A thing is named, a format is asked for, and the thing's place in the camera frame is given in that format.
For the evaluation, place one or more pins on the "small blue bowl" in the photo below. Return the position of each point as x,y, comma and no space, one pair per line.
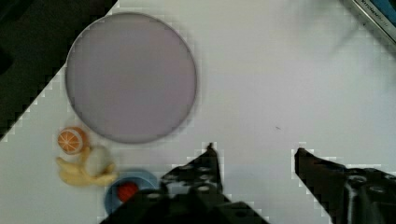
142,178

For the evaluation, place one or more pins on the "black toaster oven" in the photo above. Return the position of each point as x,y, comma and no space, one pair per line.
379,16

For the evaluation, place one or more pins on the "peeled banana toy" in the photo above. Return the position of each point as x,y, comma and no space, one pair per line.
94,166

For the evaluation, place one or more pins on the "grey round plate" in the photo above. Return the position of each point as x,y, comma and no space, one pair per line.
131,78

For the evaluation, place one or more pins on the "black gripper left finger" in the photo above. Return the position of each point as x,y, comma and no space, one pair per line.
203,170

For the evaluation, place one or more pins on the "orange slice toy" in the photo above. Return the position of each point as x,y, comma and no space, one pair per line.
72,140

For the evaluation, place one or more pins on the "red strawberry toy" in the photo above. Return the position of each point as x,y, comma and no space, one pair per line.
126,190

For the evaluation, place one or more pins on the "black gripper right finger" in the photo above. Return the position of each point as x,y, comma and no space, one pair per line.
348,195

